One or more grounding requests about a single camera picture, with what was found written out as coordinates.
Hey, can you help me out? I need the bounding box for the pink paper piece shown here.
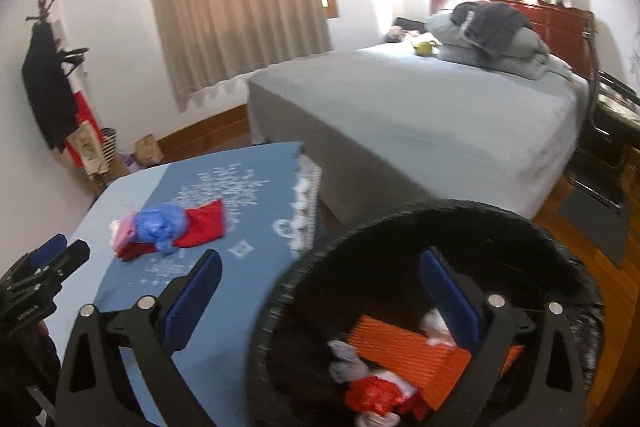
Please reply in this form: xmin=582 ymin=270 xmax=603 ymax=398
xmin=108 ymin=212 xmax=136 ymax=254

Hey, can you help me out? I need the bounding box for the white tissue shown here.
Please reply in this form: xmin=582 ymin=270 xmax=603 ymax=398
xmin=420 ymin=309 xmax=457 ymax=347

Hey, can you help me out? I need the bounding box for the blue plastic bag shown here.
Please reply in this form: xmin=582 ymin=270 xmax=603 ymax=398
xmin=132 ymin=202 xmax=188 ymax=255

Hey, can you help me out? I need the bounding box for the red white plastic bag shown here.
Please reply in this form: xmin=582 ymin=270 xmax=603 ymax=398
xmin=345 ymin=371 xmax=431 ymax=427

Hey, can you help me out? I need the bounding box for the red sock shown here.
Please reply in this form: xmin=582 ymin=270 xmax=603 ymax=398
xmin=114 ymin=199 xmax=226 ymax=262

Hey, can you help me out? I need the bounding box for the grey tissue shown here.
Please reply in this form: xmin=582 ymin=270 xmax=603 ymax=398
xmin=328 ymin=340 xmax=370 ymax=384

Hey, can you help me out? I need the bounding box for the black trash bin with bag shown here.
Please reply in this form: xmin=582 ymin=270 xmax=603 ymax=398
xmin=245 ymin=202 xmax=604 ymax=426

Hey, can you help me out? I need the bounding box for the wooden coat rack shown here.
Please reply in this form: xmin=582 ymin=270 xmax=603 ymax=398
xmin=25 ymin=0 xmax=116 ymax=194

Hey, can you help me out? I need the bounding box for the beige tote bag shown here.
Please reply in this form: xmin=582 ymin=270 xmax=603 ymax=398
xmin=67 ymin=120 xmax=108 ymax=176

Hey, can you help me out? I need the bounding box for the brown paper bag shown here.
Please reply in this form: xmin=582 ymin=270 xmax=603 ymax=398
xmin=134 ymin=134 xmax=164 ymax=168

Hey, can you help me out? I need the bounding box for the red hanging bag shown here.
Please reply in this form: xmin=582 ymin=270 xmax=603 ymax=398
xmin=64 ymin=91 xmax=108 ymax=176

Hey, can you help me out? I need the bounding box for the dark floor mat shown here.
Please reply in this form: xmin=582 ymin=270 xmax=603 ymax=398
xmin=560 ymin=188 xmax=630 ymax=268

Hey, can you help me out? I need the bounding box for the black hanging coat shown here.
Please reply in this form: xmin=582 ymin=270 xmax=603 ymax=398
xmin=22 ymin=23 xmax=78 ymax=152

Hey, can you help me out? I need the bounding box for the blue patterned table cloth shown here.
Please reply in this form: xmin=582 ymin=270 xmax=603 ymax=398
xmin=41 ymin=140 xmax=324 ymax=427

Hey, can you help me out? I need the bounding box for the grey covered bed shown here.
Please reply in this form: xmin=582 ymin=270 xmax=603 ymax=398
xmin=247 ymin=43 xmax=588 ymax=223

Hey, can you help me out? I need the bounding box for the black office chair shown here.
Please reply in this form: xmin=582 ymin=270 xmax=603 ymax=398
xmin=565 ymin=23 xmax=639 ymax=213

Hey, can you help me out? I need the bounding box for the grey pillow stack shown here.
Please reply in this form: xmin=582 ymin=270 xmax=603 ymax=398
xmin=426 ymin=13 xmax=573 ymax=80

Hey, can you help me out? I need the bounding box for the yellow green plush toy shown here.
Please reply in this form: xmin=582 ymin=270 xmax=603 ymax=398
xmin=413 ymin=41 xmax=439 ymax=57

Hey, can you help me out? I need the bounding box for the dark grey blanket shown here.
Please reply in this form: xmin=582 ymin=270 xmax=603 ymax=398
xmin=450 ymin=2 xmax=532 ymax=58

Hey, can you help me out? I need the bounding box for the red wooden headboard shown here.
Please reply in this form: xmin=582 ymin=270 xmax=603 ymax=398
xmin=431 ymin=0 xmax=596 ymax=79

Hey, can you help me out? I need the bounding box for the black bag behind bed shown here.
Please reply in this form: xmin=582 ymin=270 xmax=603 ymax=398
xmin=383 ymin=17 xmax=427 ymax=43

